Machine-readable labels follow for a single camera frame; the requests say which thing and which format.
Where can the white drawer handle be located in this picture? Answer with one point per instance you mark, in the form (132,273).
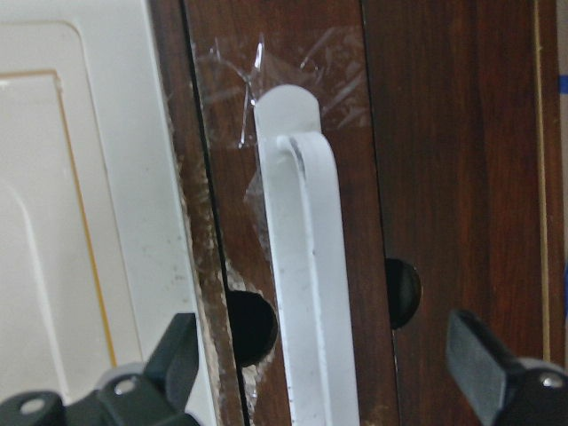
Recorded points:
(305,227)

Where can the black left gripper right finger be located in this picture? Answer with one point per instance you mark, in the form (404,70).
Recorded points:
(501,388)

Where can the dark brown wooden drawer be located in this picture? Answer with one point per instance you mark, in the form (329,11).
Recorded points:
(444,120)

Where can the cream white cabinet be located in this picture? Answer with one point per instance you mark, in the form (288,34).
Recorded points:
(94,254)

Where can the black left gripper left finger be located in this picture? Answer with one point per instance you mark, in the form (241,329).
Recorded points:
(155,393)

